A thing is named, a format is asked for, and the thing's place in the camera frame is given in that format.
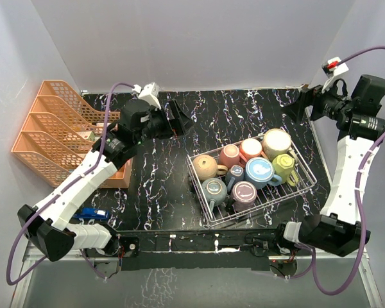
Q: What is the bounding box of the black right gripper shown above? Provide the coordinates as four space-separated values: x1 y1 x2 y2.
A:
280 75 354 124

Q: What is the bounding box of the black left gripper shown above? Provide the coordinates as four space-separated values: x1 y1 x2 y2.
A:
134 99 194 146

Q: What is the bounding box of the cream floral mug green inside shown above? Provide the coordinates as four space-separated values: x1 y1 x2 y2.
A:
261 128 298 161

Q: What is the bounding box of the brown ceramic mug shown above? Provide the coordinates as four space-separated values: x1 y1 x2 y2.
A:
192 155 228 182

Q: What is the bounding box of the yellow green mug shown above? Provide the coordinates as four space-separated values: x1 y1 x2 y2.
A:
272 154 299 187

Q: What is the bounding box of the salmon pink speckled mug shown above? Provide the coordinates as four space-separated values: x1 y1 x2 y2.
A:
239 138 268 161

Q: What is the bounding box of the pink mug cream inside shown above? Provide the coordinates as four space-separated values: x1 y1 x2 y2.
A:
218 144 247 169

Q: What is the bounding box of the light blue mug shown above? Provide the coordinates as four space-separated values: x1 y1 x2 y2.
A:
244 157 282 190

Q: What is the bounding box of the grey green mug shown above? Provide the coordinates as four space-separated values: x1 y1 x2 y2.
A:
201 178 227 210

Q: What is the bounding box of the small white grey mug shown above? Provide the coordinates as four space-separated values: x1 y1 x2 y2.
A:
225 165 244 191

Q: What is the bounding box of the white wire dish rack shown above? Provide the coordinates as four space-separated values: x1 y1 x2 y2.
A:
187 129 317 227

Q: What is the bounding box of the mauve purple mug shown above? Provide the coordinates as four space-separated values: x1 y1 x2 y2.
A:
229 181 257 212

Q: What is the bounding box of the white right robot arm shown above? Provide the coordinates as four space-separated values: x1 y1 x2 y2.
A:
273 74 385 257

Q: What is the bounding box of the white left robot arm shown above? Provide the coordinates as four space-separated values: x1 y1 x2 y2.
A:
17 98 193 262

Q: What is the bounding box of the green white box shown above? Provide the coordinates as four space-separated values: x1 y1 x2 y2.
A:
77 130 96 142

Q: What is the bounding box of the orange plastic file organizer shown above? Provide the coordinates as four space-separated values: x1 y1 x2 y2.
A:
11 80 139 189

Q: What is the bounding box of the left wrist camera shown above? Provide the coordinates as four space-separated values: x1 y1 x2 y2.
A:
132 82 161 110

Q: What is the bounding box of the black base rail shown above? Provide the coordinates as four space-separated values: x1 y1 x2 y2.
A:
83 229 309 272

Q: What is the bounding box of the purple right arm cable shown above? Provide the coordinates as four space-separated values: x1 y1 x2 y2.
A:
285 46 385 295

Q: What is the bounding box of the aluminium frame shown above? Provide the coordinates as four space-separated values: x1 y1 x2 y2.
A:
12 251 384 307

